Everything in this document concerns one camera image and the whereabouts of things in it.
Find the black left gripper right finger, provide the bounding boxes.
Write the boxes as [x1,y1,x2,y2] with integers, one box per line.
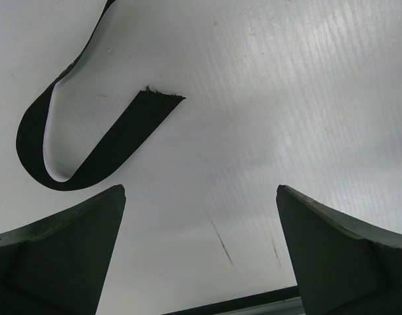
[276,185,402,314]

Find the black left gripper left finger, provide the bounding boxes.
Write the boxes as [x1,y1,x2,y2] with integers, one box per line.
[0,185,125,314]

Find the black ribbon with gold lettering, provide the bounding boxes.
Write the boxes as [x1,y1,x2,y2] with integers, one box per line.
[15,0,187,192]

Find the aluminium frame rail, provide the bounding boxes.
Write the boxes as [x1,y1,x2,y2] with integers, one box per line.
[219,297,305,315]

